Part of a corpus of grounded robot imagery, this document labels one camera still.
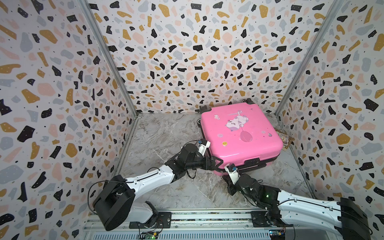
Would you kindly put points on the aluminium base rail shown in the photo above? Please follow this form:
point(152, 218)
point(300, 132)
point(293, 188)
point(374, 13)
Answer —
point(203, 224)

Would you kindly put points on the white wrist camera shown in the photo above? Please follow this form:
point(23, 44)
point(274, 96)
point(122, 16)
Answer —
point(232, 171)
point(203, 146)

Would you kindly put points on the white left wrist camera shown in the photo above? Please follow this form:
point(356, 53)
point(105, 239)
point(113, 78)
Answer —
point(203, 146)

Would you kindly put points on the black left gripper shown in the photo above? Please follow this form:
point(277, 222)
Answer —
point(212, 167)

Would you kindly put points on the right aluminium corner post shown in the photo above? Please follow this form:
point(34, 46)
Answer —
point(332, 12)

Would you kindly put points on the aluminium corner post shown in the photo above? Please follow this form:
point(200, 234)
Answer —
point(332, 12)
point(84, 5)

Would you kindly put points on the pink hard-shell kids suitcase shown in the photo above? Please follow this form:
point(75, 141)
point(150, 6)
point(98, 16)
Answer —
point(240, 134)

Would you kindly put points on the left aluminium corner post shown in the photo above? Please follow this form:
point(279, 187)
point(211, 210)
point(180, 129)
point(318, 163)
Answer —
point(84, 5)

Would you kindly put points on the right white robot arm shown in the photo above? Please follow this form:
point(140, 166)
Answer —
point(278, 208)

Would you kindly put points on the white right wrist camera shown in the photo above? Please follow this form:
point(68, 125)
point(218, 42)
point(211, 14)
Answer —
point(232, 171)

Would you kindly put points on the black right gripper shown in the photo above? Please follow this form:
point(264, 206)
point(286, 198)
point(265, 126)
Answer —
point(230, 185)

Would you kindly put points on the wooden chess board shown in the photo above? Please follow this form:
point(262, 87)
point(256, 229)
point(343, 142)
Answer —
point(286, 139)

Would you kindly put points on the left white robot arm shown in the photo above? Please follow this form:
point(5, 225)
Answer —
point(117, 202)

